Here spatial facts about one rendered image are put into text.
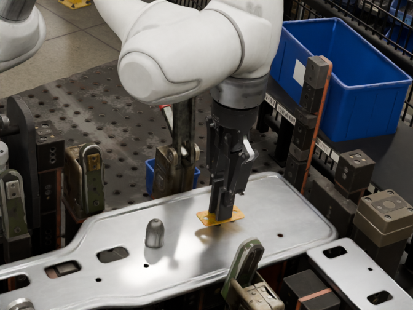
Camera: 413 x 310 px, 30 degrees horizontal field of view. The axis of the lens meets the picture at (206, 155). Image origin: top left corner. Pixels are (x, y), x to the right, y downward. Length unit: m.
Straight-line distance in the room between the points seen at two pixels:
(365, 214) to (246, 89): 0.37
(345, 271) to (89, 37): 3.07
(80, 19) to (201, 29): 3.41
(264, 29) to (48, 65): 2.88
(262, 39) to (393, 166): 0.55
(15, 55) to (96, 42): 2.26
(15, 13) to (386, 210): 0.97
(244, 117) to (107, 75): 1.24
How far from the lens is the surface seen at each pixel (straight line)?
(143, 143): 2.10
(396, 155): 1.62
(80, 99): 2.29
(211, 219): 1.35
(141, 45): 1.00
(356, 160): 1.48
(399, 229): 1.41
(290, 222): 1.41
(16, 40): 1.91
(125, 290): 1.23
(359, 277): 1.34
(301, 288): 1.32
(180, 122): 1.39
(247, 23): 1.10
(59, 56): 4.02
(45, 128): 1.38
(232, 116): 1.20
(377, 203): 1.41
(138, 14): 1.06
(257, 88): 1.18
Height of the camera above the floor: 1.86
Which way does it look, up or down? 34 degrees down
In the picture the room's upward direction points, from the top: 8 degrees clockwise
